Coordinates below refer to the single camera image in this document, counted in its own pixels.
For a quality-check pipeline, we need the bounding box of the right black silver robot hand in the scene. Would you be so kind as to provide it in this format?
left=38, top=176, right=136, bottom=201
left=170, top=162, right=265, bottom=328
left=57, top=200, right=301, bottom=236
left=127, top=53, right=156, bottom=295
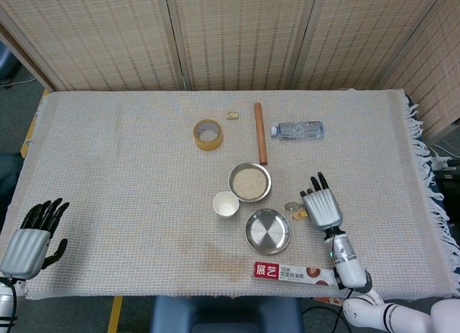
left=300, top=172, right=344, bottom=232

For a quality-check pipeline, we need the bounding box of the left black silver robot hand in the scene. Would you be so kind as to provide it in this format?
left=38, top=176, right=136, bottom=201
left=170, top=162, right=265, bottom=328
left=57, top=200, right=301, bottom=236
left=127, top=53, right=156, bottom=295
left=0, top=198, right=70, bottom=280

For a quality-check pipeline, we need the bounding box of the steel dish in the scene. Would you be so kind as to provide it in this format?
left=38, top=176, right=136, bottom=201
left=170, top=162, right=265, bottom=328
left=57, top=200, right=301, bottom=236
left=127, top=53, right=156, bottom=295
left=244, top=208, right=292, bottom=256

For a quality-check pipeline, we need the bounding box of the steel bowl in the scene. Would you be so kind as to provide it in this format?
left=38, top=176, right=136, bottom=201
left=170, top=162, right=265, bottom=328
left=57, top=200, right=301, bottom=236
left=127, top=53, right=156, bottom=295
left=227, top=162, right=272, bottom=204

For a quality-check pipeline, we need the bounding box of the white paper cup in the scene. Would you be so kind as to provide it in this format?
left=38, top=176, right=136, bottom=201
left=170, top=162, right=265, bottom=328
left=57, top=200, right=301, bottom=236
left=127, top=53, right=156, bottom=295
left=212, top=191, right=240, bottom=219

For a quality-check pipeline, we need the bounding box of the red white baking paper box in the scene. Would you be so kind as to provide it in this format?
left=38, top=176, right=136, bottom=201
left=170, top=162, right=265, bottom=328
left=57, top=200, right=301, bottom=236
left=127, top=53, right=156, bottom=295
left=253, top=261, right=341, bottom=289

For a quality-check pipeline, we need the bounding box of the dark blue fabric seat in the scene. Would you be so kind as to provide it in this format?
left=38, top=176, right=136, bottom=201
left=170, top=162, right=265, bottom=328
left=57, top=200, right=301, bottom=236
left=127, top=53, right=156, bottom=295
left=0, top=152, right=24, bottom=219

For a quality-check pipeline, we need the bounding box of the clear plastic water bottle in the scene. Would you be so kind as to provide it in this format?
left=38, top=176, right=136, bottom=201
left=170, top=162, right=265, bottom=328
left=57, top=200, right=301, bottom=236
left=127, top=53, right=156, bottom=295
left=270, top=121, right=326, bottom=140

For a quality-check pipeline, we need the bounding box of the orange printed paper package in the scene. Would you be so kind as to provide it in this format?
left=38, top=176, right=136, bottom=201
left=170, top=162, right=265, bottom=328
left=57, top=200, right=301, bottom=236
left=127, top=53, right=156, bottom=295
left=311, top=296, right=348, bottom=306

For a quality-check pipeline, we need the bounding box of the wooden rolling pin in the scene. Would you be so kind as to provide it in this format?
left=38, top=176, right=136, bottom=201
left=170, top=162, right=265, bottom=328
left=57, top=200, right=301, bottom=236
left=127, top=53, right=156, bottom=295
left=253, top=102, right=270, bottom=166

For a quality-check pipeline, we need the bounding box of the white woven fringed tablecloth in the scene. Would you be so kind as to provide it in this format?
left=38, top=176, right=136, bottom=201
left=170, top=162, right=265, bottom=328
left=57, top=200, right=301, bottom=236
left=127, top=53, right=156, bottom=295
left=0, top=89, right=460, bottom=301

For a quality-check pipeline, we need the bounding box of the black box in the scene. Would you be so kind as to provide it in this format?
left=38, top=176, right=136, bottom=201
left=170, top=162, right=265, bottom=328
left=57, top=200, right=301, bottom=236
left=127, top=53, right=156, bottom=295
left=433, top=169, right=460, bottom=219

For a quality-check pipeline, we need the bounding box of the yellow packing tape roll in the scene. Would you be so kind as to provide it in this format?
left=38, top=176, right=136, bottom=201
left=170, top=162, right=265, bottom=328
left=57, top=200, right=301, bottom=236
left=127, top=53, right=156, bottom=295
left=193, top=119, right=224, bottom=152

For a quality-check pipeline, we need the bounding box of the white power strip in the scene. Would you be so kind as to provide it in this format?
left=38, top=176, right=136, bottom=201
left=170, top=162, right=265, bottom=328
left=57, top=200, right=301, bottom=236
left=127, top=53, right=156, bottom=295
left=431, top=155, right=460, bottom=170

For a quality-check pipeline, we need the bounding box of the blue padded seat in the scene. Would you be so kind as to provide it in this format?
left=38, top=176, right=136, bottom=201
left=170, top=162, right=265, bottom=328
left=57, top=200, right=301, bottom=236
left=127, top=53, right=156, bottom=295
left=149, top=296, right=305, bottom=333

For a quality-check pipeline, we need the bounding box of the woven bamboo screen panel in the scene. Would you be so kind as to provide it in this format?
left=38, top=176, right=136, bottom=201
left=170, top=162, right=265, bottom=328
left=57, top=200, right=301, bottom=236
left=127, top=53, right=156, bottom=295
left=174, top=0, right=319, bottom=91
left=377, top=0, right=460, bottom=144
left=0, top=0, right=191, bottom=93
left=290, top=0, right=449, bottom=91

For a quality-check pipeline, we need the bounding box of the blue grey office chair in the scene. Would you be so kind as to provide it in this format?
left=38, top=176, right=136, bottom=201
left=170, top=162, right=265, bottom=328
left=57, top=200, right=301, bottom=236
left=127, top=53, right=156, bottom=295
left=0, top=41, right=19, bottom=88

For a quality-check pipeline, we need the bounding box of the black floor cable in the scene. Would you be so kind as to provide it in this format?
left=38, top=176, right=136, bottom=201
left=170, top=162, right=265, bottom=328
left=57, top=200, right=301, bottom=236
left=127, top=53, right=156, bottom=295
left=300, top=304, right=348, bottom=333

